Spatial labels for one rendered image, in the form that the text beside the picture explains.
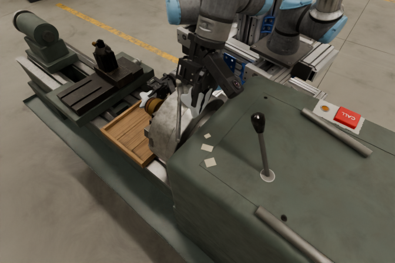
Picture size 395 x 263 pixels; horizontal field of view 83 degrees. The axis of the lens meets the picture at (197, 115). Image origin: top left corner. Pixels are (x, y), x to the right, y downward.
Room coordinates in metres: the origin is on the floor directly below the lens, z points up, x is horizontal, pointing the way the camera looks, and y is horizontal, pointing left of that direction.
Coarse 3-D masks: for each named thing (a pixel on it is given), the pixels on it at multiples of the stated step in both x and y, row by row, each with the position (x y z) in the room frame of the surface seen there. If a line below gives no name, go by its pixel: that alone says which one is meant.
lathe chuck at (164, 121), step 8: (184, 88) 0.59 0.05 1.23; (176, 96) 0.54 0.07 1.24; (168, 104) 0.51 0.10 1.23; (176, 104) 0.51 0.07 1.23; (184, 104) 0.51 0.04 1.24; (160, 112) 0.49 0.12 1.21; (168, 112) 0.49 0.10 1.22; (176, 112) 0.48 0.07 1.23; (184, 112) 0.48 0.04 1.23; (152, 120) 0.48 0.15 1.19; (160, 120) 0.47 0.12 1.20; (168, 120) 0.46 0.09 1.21; (152, 128) 0.46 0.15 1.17; (160, 128) 0.45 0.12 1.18; (168, 128) 0.44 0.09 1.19; (152, 136) 0.44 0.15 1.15; (160, 136) 0.43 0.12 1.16; (168, 136) 0.42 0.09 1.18; (160, 144) 0.41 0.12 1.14; (152, 152) 0.44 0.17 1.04; (160, 152) 0.40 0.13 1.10
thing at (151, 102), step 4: (148, 100) 0.65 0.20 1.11; (152, 100) 0.64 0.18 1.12; (156, 100) 0.64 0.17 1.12; (160, 100) 0.63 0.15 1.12; (148, 104) 0.63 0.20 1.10; (152, 104) 0.62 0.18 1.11; (156, 104) 0.61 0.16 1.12; (160, 104) 0.62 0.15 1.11; (148, 108) 0.62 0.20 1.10; (152, 108) 0.61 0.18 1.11; (156, 108) 0.61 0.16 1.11; (148, 112) 0.61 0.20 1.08; (152, 112) 0.59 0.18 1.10
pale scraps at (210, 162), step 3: (207, 135) 0.37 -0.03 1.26; (204, 144) 0.34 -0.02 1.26; (204, 147) 0.33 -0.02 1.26; (207, 147) 0.33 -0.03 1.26; (210, 147) 0.33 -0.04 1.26; (207, 150) 0.32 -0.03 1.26; (210, 150) 0.32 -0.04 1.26; (207, 159) 0.29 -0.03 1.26; (210, 159) 0.29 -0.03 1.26; (213, 159) 0.29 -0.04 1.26; (207, 162) 0.28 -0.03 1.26; (210, 162) 0.28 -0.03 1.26; (213, 162) 0.28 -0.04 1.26; (207, 165) 0.27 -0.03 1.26; (210, 165) 0.27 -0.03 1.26; (213, 165) 0.27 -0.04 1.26
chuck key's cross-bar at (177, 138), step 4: (180, 88) 0.51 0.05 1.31; (180, 92) 0.49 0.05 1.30; (180, 100) 0.45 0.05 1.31; (180, 104) 0.43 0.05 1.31; (180, 108) 0.42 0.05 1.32; (180, 112) 0.40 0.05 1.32; (180, 116) 0.38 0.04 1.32; (176, 120) 0.36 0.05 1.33; (180, 120) 0.36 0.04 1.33; (176, 124) 0.35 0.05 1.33; (180, 124) 0.35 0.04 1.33; (176, 128) 0.33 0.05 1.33; (180, 128) 0.34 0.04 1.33; (176, 132) 0.32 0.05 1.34; (176, 136) 0.30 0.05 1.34; (176, 140) 0.29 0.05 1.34
